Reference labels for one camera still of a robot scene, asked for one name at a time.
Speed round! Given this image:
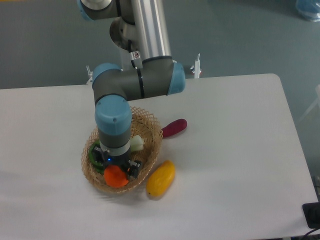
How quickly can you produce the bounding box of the orange fruit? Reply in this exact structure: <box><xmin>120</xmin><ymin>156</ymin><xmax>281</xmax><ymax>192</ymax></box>
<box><xmin>103</xmin><ymin>165</ymin><xmax>129</xmax><ymax>188</ymax></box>

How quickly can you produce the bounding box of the black device at table edge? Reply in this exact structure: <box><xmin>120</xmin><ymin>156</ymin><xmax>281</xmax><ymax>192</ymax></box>
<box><xmin>302</xmin><ymin>202</ymin><xmax>320</xmax><ymax>229</ymax></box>

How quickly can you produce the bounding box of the white metal robot stand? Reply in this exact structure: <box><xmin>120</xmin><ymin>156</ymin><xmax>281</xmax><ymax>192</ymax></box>
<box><xmin>85</xmin><ymin>53</ymin><xmax>202</xmax><ymax>85</ymax></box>

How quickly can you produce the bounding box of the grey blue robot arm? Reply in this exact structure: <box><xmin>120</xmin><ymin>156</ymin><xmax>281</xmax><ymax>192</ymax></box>
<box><xmin>77</xmin><ymin>0</ymin><xmax>186</xmax><ymax>179</ymax></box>

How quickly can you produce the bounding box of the yellow mango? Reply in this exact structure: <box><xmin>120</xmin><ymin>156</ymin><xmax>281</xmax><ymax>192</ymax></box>
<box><xmin>146</xmin><ymin>160</ymin><xmax>176</xmax><ymax>198</ymax></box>

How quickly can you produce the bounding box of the green bok choy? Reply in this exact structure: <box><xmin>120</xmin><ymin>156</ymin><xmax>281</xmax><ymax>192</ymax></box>
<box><xmin>88</xmin><ymin>135</ymin><xmax>145</xmax><ymax>174</ymax></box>

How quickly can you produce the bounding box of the purple sweet potato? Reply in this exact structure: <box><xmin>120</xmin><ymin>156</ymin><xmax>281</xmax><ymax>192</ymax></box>
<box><xmin>162</xmin><ymin>118</ymin><xmax>188</xmax><ymax>138</ymax></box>

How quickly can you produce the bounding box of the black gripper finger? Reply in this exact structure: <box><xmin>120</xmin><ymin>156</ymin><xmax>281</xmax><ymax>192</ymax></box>
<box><xmin>125</xmin><ymin>160</ymin><xmax>142</xmax><ymax>179</ymax></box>
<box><xmin>91</xmin><ymin>146</ymin><xmax>104</xmax><ymax>167</ymax></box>

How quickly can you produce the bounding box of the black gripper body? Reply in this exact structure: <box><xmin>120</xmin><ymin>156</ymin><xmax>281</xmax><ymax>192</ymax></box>
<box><xmin>101</xmin><ymin>150</ymin><xmax>131</xmax><ymax>170</ymax></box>

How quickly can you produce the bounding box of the woven wicker basket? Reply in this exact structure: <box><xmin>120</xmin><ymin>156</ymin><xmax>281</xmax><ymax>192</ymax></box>
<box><xmin>81</xmin><ymin>106</ymin><xmax>163</xmax><ymax>194</ymax></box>

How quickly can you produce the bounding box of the blue plastic bag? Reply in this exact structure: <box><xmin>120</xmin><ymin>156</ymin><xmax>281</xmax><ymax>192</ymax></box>
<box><xmin>295</xmin><ymin>0</ymin><xmax>320</xmax><ymax>22</ymax></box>

